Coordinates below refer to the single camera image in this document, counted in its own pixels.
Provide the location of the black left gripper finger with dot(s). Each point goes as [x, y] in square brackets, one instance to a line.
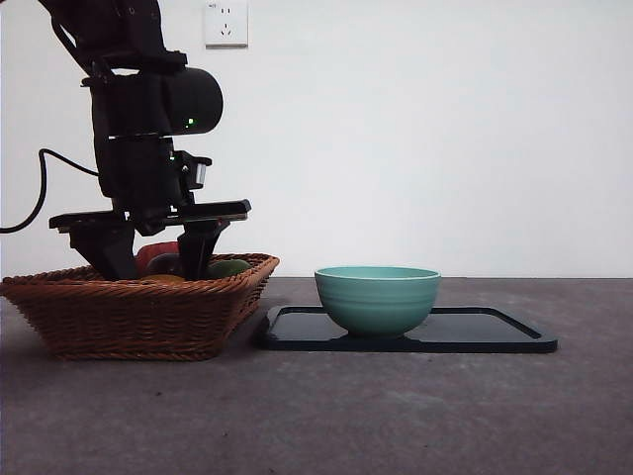
[198, 247]
[109, 252]

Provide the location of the yellow-orange oval fruit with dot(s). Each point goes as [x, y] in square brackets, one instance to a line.
[165, 279]

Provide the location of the teal ribbed bowl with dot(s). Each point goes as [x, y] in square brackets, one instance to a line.
[378, 307]

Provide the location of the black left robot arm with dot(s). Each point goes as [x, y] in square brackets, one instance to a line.
[138, 99]

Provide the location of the dark purple plum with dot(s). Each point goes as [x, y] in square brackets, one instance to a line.
[165, 264]

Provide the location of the green avocado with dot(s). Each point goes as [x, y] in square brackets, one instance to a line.
[230, 269]

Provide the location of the red apple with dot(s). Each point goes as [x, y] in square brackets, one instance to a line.
[158, 250]

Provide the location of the brown wicker basket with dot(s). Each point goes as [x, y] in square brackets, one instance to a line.
[123, 321]

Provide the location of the dark green rectangular tray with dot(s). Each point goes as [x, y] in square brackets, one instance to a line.
[470, 331]

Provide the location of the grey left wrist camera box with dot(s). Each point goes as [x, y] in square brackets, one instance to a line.
[202, 173]

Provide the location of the white wall socket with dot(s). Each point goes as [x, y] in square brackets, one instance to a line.
[227, 25]

